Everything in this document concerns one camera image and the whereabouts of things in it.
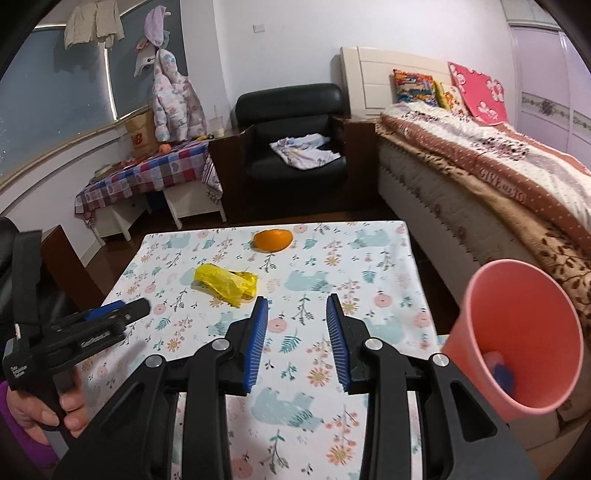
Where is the yellow plastic bag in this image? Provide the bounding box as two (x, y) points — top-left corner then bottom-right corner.
(194, 264), (259, 307)

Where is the orange peel half dome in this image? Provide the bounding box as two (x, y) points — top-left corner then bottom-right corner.
(252, 229), (294, 253)

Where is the blue foam fruit net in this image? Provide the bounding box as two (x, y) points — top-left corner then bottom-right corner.
(483, 351), (515, 396)

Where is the purple sleeve forearm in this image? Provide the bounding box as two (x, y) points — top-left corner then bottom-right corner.
(1, 381), (58, 470)

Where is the pink plastic trash bucket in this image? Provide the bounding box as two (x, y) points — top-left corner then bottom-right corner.
(442, 259), (584, 422)

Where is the person's left hand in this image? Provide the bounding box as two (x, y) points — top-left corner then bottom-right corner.
(5, 369), (89, 446)

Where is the floral tablecloth on table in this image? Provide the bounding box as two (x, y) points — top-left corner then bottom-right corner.
(80, 221), (439, 479)

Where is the plaid cloth side table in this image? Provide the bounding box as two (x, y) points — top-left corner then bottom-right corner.
(74, 139), (226, 240)

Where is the black leather armchair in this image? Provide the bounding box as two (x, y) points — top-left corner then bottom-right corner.
(208, 83), (378, 222)

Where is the white cloth on armchair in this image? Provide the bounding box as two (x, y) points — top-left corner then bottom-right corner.
(270, 133), (342, 170)

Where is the brown paper bag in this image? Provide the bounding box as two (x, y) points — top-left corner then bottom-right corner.
(124, 109), (159, 158)

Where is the bed with brown blanket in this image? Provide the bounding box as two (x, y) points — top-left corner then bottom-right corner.
(375, 101), (591, 453)

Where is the plastic cup with straw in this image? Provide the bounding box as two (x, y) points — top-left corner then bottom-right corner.
(208, 107), (225, 139)

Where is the hanging floral puffer jacket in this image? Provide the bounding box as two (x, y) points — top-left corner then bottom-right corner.
(152, 48), (207, 143)

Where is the colourful patterned pillow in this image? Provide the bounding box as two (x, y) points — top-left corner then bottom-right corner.
(393, 69), (439, 106)

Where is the white wooden headboard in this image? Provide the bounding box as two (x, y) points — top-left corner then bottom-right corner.
(341, 47), (452, 119)

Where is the yellow floral pillow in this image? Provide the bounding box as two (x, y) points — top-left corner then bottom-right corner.
(434, 81), (470, 117)

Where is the floral white quilt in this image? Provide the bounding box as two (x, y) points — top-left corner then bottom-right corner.
(380, 101), (590, 250)

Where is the pink floral pillow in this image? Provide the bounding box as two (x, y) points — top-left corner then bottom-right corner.
(448, 62), (509, 125)

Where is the hanging white cap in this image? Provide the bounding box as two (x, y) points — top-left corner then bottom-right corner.
(133, 37), (156, 77)

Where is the hanging cream cardigan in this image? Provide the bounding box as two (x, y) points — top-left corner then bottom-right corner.
(64, 0), (124, 50)

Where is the hanging lilac hat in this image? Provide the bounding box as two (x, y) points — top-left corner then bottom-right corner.
(144, 5), (170, 47)

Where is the lilac wardrobe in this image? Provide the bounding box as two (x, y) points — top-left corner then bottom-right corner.
(502, 1), (590, 166)

